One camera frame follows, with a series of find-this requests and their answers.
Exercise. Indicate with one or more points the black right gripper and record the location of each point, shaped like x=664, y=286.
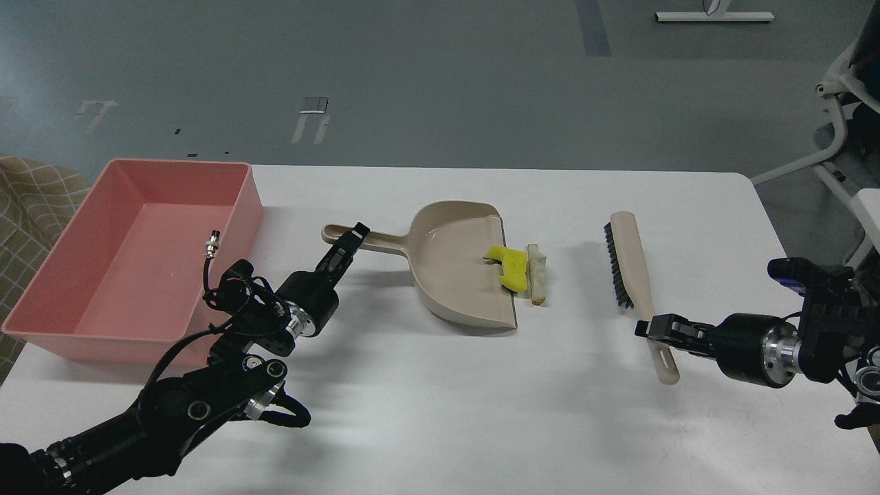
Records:
x=753, y=348

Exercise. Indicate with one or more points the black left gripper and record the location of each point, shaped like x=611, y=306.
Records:
x=314, y=293

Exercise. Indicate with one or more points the beige plastic dustpan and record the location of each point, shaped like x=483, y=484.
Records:
x=445, y=247

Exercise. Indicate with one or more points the beige hand brush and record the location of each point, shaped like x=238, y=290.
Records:
x=632, y=288

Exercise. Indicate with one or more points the white bread slice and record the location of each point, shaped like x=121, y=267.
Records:
x=537, y=274

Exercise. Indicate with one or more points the yellow green sponge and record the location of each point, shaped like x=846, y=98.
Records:
x=514, y=265

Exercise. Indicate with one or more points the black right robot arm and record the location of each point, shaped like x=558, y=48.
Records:
x=834, y=339

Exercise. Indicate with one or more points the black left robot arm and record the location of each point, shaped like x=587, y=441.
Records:
x=226, y=373

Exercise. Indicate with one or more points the pink plastic bin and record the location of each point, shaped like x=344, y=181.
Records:
x=124, y=281

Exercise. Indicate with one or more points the white office chair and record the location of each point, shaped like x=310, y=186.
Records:
x=809, y=198

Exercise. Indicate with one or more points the beige checkered cloth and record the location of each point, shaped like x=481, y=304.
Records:
x=37, y=203

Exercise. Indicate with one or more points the white stand base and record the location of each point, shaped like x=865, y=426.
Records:
x=715, y=12

